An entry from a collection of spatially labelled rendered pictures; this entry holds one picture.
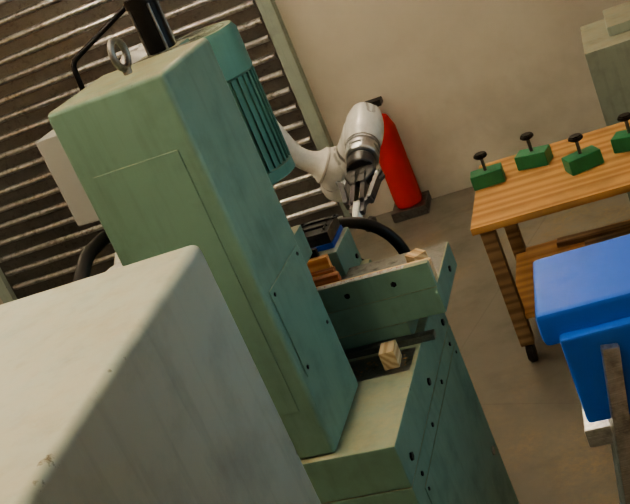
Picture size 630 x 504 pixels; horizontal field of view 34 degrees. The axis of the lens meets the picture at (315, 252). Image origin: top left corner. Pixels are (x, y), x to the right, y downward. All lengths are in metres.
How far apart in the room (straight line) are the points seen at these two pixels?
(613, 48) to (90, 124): 2.66
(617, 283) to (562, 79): 3.79
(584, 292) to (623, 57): 2.82
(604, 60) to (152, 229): 2.61
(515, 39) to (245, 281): 3.41
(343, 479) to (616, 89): 2.52
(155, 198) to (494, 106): 3.50
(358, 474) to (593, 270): 0.71
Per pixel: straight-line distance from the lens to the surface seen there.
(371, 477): 1.81
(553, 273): 1.29
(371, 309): 2.05
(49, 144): 1.73
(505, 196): 3.37
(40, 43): 5.41
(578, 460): 2.97
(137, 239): 1.70
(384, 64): 4.99
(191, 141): 1.60
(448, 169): 5.12
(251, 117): 1.94
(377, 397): 1.92
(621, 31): 4.10
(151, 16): 1.83
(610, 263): 1.27
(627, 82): 4.03
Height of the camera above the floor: 1.71
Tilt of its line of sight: 20 degrees down
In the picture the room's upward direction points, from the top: 23 degrees counter-clockwise
